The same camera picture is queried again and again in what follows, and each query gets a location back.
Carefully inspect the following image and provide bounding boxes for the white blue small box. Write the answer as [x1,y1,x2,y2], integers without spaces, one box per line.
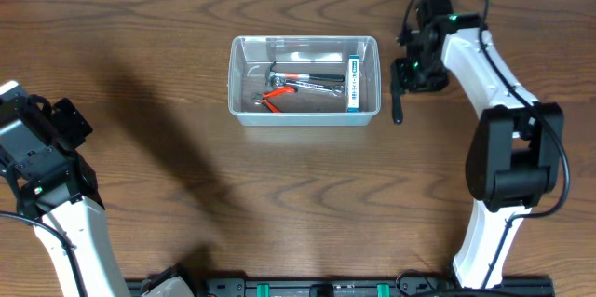
[345,55,359,113]

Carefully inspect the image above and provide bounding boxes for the orange handled pliers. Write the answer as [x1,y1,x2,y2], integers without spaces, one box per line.
[253,86,297,113]

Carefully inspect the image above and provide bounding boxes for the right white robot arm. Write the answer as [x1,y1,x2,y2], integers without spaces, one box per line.
[390,0,565,290]

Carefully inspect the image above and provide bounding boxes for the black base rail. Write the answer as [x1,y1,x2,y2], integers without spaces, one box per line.
[195,274,556,297]

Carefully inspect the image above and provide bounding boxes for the clear plastic container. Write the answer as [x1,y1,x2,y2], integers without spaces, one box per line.
[228,35,381,127]

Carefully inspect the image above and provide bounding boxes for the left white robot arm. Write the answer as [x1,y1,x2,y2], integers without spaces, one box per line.
[1,81,129,296]

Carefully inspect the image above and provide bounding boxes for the black orange hammer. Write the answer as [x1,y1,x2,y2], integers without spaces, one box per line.
[265,61,345,86]

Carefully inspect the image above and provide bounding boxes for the black yellow screwdriver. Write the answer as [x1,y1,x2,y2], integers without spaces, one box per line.
[392,92,403,125]

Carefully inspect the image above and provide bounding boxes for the silver double ended wrench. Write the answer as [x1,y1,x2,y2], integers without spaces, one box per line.
[269,77,345,96]

